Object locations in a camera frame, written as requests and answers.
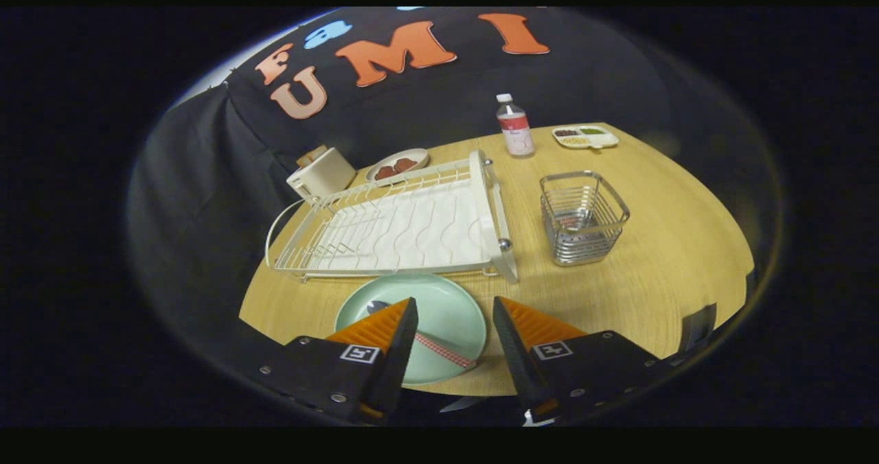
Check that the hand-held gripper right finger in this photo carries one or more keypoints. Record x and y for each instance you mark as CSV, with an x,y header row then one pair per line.
x,y
518,361

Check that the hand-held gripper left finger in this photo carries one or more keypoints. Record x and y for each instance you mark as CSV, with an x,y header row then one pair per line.
x,y
398,361

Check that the light green plate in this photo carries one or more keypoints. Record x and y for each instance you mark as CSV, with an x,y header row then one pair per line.
x,y
446,313

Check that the beige round plate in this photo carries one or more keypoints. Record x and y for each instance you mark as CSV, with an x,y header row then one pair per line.
x,y
421,156

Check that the white drip tray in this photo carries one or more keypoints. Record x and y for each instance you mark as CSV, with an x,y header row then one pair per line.
x,y
412,230

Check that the black table clamp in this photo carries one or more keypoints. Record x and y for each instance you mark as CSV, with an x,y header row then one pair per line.
x,y
697,327

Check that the red meat piece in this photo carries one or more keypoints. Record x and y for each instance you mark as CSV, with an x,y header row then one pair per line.
x,y
405,165
386,173

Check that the white toaster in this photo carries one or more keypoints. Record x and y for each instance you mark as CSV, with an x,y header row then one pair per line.
x,y
326,176

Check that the toasted bread slice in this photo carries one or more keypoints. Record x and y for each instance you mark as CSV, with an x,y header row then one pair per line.
x,y
310,155

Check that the clear plastic water bottle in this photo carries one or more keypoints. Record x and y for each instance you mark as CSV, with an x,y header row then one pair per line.
x,y
516,134

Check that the white divided snack tray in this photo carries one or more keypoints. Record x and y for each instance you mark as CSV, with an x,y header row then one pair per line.
x,y
604,139

